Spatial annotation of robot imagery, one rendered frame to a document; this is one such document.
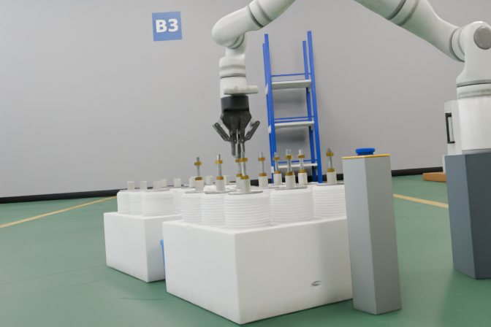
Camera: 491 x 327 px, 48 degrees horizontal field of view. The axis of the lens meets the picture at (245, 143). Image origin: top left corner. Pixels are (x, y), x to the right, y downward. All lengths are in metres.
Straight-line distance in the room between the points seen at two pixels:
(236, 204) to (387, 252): 0.32
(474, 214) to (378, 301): 0.40
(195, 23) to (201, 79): 0.78
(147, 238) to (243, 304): 0.55
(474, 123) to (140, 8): 6.93
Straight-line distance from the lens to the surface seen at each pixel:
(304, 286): 1.21
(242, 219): 1.16
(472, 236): 1.46
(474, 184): 1.45
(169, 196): 1.67
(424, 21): 1.47
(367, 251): 1.15
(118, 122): 7.89
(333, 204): 1.29
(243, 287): 1.13
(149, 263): 1.62
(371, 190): 1.14
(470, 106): 1.50
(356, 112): 7.88
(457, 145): 5.89
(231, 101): 1.44
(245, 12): 1.46
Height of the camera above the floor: 0.31
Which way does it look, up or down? 2 degrees up
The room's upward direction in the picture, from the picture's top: 4 degrees counter-clockwise
